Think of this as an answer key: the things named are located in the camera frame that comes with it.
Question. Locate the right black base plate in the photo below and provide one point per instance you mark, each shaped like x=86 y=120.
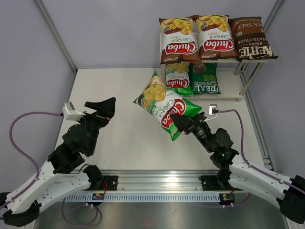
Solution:
x=214 y=183

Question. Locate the brown Chuba bag front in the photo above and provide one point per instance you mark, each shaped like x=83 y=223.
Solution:
x=178 y=41

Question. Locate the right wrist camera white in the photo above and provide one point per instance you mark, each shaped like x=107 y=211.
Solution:
x=212 y=113

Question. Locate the brown chuba bag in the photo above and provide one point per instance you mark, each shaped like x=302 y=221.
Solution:
x=178 y=41
x=214 y=37

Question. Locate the dark green Real chips bag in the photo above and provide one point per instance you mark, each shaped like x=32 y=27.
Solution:
x=203 y=78

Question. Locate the green Chuba bag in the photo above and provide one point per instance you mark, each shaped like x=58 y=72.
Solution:
x=161 y=102
x=177 y=78

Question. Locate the brown Chuba bag back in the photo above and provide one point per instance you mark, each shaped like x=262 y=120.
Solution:
x=214 y=37

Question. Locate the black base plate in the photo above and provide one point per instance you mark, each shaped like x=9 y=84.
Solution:
x=214 y=183
x=109 y=183

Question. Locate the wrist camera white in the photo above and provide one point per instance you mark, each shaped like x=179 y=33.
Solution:
x=212 y=113
x=69 y=112

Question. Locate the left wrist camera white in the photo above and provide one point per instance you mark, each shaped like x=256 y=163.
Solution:
x=69 y=112

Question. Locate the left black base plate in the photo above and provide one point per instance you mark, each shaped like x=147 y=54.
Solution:
x=109 y=183

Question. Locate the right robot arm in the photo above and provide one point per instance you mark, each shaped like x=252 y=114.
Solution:
x=235 y=170

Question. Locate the brown Kettle chips bag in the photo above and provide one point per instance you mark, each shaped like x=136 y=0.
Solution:
x=249 y=39

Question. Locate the aluminium mounting rail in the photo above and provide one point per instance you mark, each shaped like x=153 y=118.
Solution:
x=143 y=188

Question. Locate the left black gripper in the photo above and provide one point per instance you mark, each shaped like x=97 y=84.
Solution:
x=106 y=108

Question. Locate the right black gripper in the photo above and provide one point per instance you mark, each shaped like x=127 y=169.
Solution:
x=184 y=122

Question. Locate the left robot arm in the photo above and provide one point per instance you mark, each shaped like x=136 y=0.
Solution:
x=25 y=204

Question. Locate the white two-tier shelf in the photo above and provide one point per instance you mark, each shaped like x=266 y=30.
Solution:
x=229 y=75

